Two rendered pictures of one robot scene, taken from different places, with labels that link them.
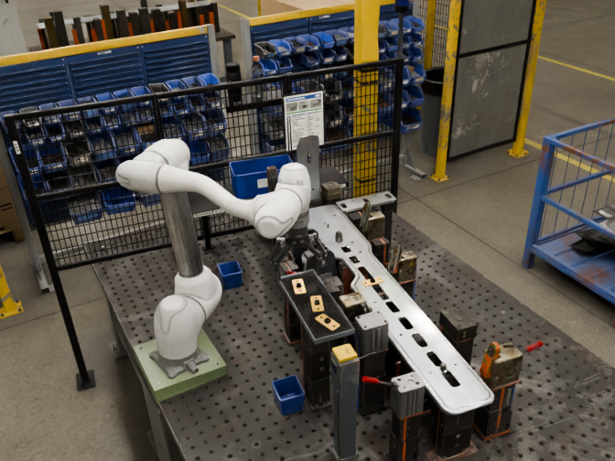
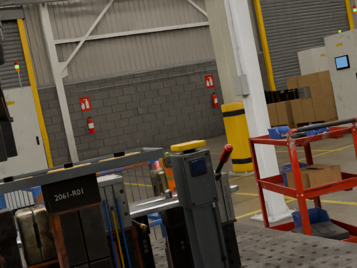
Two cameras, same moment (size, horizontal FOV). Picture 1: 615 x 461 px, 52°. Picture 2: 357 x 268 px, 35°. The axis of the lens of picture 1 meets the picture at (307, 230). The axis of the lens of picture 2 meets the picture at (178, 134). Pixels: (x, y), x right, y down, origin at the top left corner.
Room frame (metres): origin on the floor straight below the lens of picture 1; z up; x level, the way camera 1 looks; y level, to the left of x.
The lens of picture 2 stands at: (1.47, 1.08, 1.24)
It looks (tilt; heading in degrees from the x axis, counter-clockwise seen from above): 3 degrees down; 270
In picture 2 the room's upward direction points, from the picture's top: 11 degrees counter-clockwise
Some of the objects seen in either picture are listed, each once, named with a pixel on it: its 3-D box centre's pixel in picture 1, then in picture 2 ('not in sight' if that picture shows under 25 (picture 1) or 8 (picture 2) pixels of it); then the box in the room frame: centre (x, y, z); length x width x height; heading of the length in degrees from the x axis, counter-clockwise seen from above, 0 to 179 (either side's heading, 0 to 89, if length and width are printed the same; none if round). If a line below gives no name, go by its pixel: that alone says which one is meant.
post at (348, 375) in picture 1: (344, 407); (209, 253); (1.46, -0.10, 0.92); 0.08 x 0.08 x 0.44; 20
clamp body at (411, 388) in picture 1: (404, 422); (222, 245); (1.42, -0.29, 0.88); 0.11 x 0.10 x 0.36; 110
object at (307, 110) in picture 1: (304, 121); not in sight; (3.03, 0.00, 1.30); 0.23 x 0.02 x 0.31; 110
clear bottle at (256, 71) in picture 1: (257, 77); not in sight; (3.05, 0.22, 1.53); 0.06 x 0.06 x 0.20
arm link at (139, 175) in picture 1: (142, 175); not in sight; (2.00, 0.57, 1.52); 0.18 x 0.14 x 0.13; 71
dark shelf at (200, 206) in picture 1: (258, 191); not in sight; (2.82, 0.24, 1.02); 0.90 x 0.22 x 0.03; 110
